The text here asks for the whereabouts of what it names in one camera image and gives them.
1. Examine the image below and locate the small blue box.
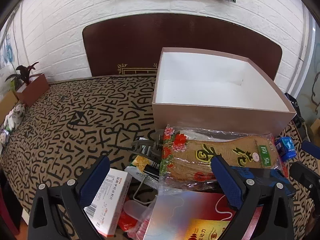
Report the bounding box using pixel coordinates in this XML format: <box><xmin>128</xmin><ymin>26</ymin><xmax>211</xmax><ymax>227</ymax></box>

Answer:
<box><xmin>275</xmin><ymin>137</ymin><xmax>298</xmax><ymax>161</ymax></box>

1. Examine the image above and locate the embroidered woven insoles packet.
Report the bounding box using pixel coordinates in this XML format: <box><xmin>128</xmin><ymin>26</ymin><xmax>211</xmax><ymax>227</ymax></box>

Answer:
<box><xmin>157</xmin><ymin>124</ymin><xmax>288</xmax><ymax>188</ymax></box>

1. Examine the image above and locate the red plastic packet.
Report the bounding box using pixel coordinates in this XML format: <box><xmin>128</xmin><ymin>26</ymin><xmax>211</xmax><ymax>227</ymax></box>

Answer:
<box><xmin>117</xmin><ymin>205</ymin><xmax>140</xmax><ymax>233</ymax></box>

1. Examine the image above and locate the yellow printed packet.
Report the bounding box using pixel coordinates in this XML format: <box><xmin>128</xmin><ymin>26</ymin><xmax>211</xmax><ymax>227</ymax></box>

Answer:
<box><xmin>125</xmin><ymin>155</ymin><xmax>160</xmax><ymax>188</ymax></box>

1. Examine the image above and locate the pink cardboard box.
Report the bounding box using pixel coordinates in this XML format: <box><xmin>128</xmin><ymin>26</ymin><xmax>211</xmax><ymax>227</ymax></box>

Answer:
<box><xmin>152</xmin><ymin>47</ymin><xmax>297</xmax><ymax>137</ymax></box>

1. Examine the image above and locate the blue wall sticker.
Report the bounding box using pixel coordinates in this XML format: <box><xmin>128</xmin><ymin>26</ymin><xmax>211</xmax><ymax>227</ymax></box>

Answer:
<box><xmin>0</xmin><ymin>34</ymin><xmax>15</xmax><ymax>68</ymax></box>

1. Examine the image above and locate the white medicine box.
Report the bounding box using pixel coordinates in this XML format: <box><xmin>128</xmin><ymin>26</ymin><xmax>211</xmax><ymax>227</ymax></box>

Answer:
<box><xmin>84</xmin><ymin>168</ymin><xmax>133</xmax><ymax>238</ymax></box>

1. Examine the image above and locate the potted plant brown planter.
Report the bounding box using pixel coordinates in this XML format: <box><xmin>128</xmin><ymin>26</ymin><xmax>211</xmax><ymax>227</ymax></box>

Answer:
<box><xmin>5</xmin><ymin>62</ymin><xmax>50</xmax><ymax>107</ymax></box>

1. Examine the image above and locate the dark brown wooden headboard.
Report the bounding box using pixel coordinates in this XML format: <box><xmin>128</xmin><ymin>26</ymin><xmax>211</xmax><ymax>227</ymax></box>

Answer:
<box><xmin>82</xmin><ymin>13</ymin><xmax>283</xmax><ymax>82</ymax></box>

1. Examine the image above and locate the black object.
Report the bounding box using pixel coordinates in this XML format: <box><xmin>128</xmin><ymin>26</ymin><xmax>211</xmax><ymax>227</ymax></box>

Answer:
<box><xmin>285</xmin><ymin>92</ymin><xmax>308</xmax><ymax>140</ymax></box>

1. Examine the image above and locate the white stuffed toy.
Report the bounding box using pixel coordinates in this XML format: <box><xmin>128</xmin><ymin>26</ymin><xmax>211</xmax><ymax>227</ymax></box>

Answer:
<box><xmin>4</xmin><ymin>104</ymin><xmax>27</xmax><ymax>130</ymax></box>

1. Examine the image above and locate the brown hair claw clip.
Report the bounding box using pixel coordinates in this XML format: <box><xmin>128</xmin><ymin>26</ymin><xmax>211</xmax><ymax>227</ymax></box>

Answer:
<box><xmin>131</xmin><ymin>129</ymin><xmax>164</xmax><ymax>160</ymax></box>

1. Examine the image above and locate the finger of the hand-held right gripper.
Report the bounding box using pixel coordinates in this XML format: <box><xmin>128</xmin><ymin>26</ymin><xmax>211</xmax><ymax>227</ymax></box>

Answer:
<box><xmin>301</xmin><ymin>141</ymin><xmax>320</xmax><ymax>159</ymax></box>
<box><xmin>289</xmin><ymin>161</ymin><xmax>320</xmax><ymax>205</ymax></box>

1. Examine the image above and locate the silver metal tool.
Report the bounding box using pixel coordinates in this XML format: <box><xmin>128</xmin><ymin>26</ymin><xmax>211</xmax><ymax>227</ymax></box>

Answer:
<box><xmin>132</xmin><ymin>176</ymin><xmax>160</xmax><ymax>205</ymax></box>

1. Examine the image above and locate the red and silver flat box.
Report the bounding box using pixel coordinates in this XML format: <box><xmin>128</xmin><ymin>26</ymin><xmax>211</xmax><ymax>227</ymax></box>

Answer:
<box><xmin>147</xmin><ymin>192</ymin><xmax>263</xmax><ymax>240</ymax></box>

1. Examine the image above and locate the letter print desktop cloth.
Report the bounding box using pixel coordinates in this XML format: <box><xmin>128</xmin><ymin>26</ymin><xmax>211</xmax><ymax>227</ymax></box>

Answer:
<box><xmin>0</xmin><ymin>74</ymin><xmax>320</xmax><ymax>240</ymax></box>

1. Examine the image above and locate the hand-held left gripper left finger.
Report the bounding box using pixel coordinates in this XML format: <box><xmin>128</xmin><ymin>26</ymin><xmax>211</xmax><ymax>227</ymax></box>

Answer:
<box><xmin>27</xmin><ymin>155</ymin><xmax>112</xmax><ymax>240</ymax></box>

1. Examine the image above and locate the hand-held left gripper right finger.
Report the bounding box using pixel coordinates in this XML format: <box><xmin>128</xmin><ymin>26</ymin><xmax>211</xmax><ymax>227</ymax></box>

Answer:
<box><xmin>211</xmin><ymin>155</ymin><xmax>295</xmax><ymax>240</ymax></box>

